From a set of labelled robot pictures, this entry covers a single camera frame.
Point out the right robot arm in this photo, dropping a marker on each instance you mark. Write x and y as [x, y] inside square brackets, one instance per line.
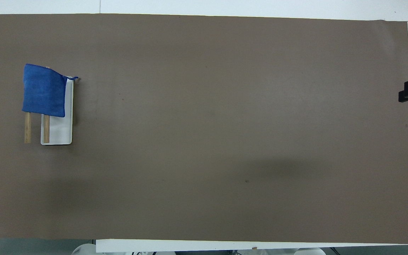
[308, 251]

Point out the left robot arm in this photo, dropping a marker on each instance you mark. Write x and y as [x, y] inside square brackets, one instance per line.
[83, 250]

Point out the blue towel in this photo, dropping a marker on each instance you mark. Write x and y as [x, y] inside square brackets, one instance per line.
[44, 90]

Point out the white rectangular tray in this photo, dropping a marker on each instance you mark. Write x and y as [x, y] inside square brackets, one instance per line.
[60, 129]

